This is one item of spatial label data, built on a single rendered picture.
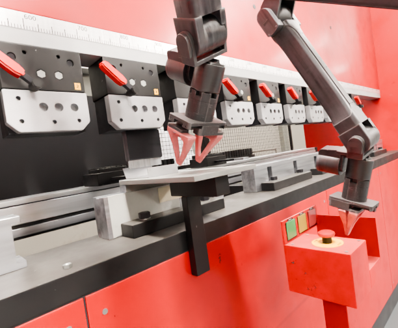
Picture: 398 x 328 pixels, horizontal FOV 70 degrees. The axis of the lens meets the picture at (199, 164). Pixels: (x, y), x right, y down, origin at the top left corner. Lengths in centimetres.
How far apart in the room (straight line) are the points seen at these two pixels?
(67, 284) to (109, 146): 82
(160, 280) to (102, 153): 75
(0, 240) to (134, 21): 56
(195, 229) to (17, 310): 34
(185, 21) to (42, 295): 48
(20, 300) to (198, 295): 36
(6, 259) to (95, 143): 72
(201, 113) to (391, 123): 219
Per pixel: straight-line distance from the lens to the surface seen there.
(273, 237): 91
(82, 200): 93
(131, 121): 70
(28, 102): 62
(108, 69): 66
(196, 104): 54
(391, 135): 262
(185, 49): 50
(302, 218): 85
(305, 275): 78
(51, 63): 66
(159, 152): 77
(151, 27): 83
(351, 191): 80
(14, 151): 116
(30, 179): 116
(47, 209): 90
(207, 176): 50
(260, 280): 88
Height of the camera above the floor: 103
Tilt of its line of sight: 2 degrees down
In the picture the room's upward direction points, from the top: 8 degrees counter-clockwise
